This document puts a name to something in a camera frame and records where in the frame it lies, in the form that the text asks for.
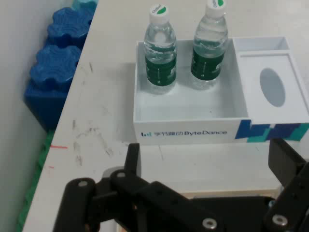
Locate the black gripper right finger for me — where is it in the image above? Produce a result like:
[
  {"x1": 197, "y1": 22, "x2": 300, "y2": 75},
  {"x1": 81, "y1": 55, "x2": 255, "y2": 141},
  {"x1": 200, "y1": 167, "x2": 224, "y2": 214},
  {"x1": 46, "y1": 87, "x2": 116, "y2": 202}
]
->
[{"x1": 263, "y1": 138, "x2": 309, "y2": 232}]

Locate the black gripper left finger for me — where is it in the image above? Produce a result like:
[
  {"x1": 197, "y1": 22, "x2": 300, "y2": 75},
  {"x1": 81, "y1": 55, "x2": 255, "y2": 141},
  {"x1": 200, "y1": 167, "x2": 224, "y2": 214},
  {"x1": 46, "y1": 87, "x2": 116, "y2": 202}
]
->
[{"x1": 52, "y1": 143, "x2": 227, "y2": 232}]

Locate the water bottle green label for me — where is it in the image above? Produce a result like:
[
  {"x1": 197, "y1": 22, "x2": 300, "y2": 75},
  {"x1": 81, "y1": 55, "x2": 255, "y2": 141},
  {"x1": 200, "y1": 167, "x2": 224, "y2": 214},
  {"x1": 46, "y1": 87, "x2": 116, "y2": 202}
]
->
[
  {"x1": 190, "y1": 0, "x2": 229, "y2": 90},
  {"x1": 143, "y1": 3, "x2": 178, "y2": 96}
]

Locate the white ByteDance organizer box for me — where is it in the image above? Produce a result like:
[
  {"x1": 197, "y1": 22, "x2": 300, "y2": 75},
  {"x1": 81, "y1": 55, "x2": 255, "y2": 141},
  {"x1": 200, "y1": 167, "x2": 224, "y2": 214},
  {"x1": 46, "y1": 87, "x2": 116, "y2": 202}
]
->
[{"x1": 132, "y1": 36, "x2": 309, "y2": 146}]

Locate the green foam mat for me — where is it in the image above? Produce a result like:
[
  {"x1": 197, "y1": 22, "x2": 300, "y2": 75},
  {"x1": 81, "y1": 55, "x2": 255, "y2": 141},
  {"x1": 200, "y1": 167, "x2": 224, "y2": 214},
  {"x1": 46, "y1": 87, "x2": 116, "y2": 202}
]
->
[{"x1": 14, "y1": 130, "x2": 56, "y2": 232}]

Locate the white tissue box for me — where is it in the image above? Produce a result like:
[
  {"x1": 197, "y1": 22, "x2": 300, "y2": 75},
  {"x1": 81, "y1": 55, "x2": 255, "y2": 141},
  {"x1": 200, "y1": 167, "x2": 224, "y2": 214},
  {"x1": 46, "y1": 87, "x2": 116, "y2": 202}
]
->
[{"x1": 239, "y1": 51, "x2": 309, "y2": 124}]

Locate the blue gear-shaped foam block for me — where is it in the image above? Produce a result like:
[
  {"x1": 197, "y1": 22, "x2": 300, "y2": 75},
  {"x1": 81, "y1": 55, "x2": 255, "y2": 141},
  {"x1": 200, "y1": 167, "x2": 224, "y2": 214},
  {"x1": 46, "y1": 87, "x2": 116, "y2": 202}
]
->
[
  {"x1": 23, "y1": 44, "x2": 82, "y2": 132},
  {"x1": 46, "y1": 6, "x2": 94, "y2": 48}
]

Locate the teal foam block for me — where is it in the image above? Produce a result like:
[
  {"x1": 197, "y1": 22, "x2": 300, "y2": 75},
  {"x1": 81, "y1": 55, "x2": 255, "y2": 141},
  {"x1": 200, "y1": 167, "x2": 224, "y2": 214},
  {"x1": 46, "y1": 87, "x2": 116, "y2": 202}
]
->
[{"x1": 71, "y1": 0, "x2": 99, "y2": 13}]

